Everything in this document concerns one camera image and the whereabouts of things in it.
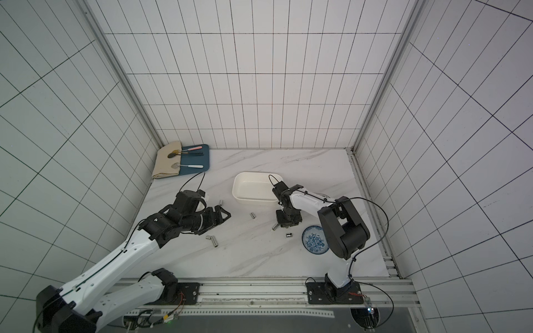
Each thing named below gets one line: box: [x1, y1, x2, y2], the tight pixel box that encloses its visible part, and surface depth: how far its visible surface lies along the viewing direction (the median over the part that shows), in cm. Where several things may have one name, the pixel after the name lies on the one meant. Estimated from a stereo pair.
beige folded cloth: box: [151, 140, 182, 179], surface depth 116 cm
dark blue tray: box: [179, 143, 210, 176], surface depth 117 cm
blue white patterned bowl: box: [301, 224, 329, 255], surface depth 86 cm
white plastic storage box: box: [231, 171, 284, 207], surface depth 100 cm
